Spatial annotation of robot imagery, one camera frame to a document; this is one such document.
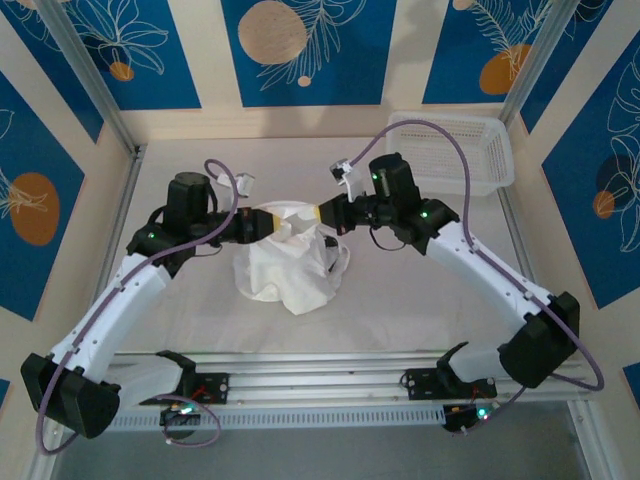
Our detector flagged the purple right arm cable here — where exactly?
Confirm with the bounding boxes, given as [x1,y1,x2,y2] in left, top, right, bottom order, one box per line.
[349,114,606,439]

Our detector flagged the white slotted cable duct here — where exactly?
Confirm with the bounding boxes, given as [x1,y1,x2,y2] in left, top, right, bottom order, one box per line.
[107,403,449,432]

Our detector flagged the aluminium frame post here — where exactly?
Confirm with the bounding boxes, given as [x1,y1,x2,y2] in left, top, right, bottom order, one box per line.
[34,0,146,156]
[499,0,574,129]

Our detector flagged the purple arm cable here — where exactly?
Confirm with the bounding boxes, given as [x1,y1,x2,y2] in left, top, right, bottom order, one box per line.
[37,158,239,456]
[349,114,606,439]

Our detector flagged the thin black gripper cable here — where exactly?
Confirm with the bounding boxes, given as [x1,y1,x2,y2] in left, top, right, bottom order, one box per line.
[366,225,407,253]

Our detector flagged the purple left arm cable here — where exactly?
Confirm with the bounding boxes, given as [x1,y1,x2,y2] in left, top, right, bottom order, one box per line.
[37,158,239,456]

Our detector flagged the aluminium profile base rails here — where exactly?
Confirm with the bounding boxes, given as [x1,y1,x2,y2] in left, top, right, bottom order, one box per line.
[107,349,601,414]

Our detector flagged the small lit circuit board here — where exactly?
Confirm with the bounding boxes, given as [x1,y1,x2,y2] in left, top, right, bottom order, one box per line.
[159,399,204,429]
[442,402,499,435]

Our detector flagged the white t-shirt with black print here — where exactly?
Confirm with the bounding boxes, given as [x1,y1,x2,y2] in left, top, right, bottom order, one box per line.
[232,199,351,317]

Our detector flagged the white perforated plastic basket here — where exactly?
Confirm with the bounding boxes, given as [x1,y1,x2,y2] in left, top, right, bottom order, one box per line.
[387,110,516,199]

